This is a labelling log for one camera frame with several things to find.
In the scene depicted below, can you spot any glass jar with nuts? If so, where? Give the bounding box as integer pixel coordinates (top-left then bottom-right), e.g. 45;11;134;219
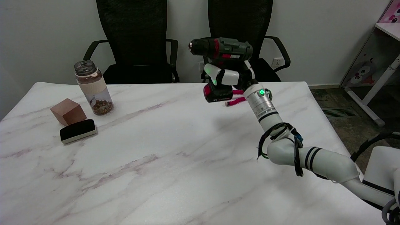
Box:
74;60;114;116

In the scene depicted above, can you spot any black looped forearm cable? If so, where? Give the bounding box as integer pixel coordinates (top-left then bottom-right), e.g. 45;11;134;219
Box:
257;122;304;177

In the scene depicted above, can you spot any black upper arm cable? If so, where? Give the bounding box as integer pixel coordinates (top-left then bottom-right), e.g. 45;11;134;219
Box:
350;132;400;163

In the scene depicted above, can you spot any floor vent grille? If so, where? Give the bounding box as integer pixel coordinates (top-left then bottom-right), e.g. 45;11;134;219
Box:
321;107;358;118

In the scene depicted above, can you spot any white desk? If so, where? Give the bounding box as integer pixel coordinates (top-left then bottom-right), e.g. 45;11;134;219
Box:
344;22;400;127

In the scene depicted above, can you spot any green red power screwdriver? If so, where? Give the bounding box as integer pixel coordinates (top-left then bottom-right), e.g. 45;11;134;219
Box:
188;37;253;103

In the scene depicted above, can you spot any brown wooden cube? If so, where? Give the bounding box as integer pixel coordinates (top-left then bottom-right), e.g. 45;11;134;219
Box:
50;98;87;126

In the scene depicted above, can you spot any black white board eraser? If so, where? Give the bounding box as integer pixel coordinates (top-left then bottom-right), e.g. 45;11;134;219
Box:
59;119;98;144

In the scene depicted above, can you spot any pink box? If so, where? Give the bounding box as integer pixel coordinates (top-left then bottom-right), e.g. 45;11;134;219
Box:
379;0;400;24

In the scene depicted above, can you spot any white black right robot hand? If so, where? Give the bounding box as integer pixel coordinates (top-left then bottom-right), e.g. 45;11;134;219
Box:
204;60;257;90

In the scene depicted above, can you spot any black mesh office chair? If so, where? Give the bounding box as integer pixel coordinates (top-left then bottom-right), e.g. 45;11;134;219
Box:
199;0;291;83
83;0;180;85

